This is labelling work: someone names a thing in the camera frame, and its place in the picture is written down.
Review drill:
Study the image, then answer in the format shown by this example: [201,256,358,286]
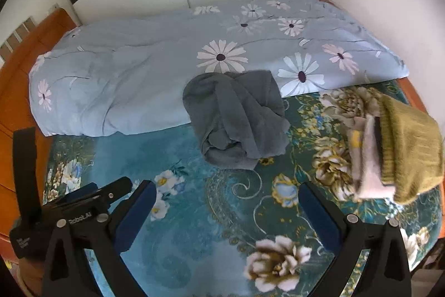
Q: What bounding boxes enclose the grey sweatshirt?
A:
[182,70,291,170]

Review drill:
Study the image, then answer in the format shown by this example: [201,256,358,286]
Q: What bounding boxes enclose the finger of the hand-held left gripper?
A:
[64,183,98,204]
[91,177,133,211]

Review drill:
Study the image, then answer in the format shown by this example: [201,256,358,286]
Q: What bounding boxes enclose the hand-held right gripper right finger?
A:
[298,181,413,297]

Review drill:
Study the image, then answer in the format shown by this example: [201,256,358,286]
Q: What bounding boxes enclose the beige slatted panel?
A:
[0,17,37,58]

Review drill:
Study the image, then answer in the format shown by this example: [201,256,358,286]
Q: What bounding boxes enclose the light blue pillow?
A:
[28,0,410,138]

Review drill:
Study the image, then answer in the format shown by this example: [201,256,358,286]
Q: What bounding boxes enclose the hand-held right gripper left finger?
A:
[41,180,158,297]

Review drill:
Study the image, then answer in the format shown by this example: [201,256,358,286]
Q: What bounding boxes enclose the olive green knitted sweater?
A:
[377,93,445,205]

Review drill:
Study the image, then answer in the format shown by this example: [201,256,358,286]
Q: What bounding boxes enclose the pink folded garment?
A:
[356,118,397,200]

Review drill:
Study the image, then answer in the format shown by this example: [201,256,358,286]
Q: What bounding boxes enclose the white yellow-print folded garment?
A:
[347,116,370,191]

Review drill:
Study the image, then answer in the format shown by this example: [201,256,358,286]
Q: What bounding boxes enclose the teal floral blanket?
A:
[42,79,444,297]

